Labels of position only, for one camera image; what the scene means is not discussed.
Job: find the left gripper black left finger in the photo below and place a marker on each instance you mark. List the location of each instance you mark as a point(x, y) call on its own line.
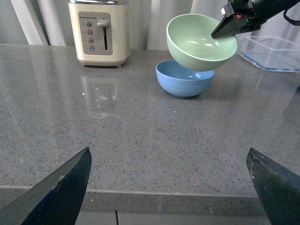
point(56, 200)

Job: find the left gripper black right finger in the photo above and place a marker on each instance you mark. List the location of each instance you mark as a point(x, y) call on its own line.
point(277, 187)

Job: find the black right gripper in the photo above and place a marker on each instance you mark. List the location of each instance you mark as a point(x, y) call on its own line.
point(248, 15)

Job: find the green bowl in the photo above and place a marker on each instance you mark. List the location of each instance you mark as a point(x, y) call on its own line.
point(190, 43)

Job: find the blue bowl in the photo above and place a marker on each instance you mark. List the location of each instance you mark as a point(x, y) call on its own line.
point(180, 81)

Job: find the clear plastic food container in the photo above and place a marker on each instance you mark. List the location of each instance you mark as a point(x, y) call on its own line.
point(271, 53)

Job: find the cream toaster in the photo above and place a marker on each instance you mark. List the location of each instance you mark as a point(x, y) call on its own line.
point(101, 31)

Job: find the white curtain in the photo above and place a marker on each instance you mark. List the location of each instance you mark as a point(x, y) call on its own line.
point(47, 22)

